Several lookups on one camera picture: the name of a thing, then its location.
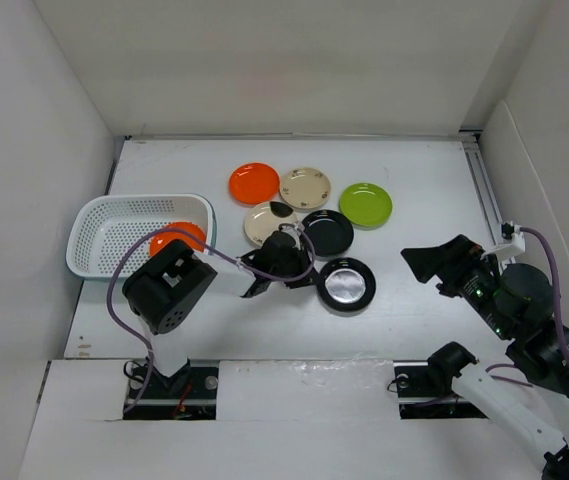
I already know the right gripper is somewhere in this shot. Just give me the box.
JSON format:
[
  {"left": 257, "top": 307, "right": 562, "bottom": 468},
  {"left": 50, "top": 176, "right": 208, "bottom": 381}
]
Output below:
[{"left": 400, "top": 232, "right": 515, "bottom": 338}]

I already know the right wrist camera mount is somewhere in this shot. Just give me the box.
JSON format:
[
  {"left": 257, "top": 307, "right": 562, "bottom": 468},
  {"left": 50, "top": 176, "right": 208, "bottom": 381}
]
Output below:
[{"left": 482, "top": 222, "right": 526, "bottom": 262}]

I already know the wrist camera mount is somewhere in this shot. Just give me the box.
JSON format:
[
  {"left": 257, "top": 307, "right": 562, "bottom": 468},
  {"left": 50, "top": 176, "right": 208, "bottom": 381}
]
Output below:
[
  {"left": 482, "top": 222, "right": 526, "bottom": 262},
  {"left": 278, "top": 223, "right": 303, "bottom": 236}
]

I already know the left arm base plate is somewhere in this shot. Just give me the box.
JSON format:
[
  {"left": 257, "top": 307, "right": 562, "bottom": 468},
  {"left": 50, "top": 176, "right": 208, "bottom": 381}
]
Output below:
[{"left": 123, "top": 361, "right": 219, "bottom": 421}]

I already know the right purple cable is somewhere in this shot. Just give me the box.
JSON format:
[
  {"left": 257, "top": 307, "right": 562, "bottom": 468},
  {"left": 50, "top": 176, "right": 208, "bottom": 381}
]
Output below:
[{"left": 486, "top": 225, "right": 569, "bottom": 426}]

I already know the black plate front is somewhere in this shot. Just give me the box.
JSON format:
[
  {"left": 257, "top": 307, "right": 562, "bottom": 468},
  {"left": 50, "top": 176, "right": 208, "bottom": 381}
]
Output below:
[{"left": 316, "top": 257, "right": 377, "bottom": 314}]

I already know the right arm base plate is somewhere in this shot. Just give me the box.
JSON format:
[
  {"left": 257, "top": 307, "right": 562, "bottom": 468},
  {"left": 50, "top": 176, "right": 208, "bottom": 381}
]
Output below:
[{"left": 387, "top": 361, "right": 486, "bottom": 420}]

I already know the white perforated plastic basket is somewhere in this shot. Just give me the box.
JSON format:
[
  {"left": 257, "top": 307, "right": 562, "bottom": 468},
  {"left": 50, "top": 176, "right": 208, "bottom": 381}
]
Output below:
[{"left": 66, "top": 193, "right": 217, "bottom": 281}]

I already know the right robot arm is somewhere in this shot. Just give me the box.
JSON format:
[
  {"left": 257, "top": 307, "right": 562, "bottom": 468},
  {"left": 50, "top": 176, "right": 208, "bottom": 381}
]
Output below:
[{"left": 401, "top": 235, "right": 569, "bottom": 479}]

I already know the beige plate with black patch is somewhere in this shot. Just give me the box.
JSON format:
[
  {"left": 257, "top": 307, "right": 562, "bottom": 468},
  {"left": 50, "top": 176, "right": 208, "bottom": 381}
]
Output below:
[{"left": 244, "top": 201, "right": 298, "bottom": 247}]

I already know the green plate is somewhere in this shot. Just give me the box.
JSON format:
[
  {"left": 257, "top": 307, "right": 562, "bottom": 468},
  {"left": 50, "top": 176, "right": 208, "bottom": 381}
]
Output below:
[{"left": 339, "top": 182, "right": 393, "bottom": 228}]

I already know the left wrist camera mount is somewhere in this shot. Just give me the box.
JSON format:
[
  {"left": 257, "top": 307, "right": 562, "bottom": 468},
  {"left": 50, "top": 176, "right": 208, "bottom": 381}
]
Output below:
[{"left": 278, "top": 223, "right": 303, "bottom": 236}]

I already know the beige plate with motifs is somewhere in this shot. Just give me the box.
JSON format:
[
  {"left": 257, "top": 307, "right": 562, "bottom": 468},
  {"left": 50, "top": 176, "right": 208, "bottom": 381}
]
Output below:
[{"left": 279, "top": 167, "right": 331, "bottom": 210}]

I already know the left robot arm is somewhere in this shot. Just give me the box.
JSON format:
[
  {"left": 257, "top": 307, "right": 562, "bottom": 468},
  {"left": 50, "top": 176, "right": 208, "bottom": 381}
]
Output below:
[{"left": 122, "top": 223, "right": 317, "bottom": 397}]

